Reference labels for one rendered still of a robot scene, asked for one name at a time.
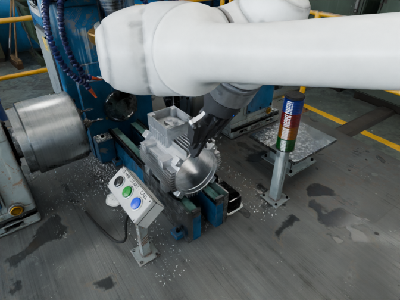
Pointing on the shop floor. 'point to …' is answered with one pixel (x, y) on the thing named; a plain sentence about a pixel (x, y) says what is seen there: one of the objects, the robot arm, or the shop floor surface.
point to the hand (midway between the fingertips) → (197, 145)
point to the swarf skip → (23, 10)
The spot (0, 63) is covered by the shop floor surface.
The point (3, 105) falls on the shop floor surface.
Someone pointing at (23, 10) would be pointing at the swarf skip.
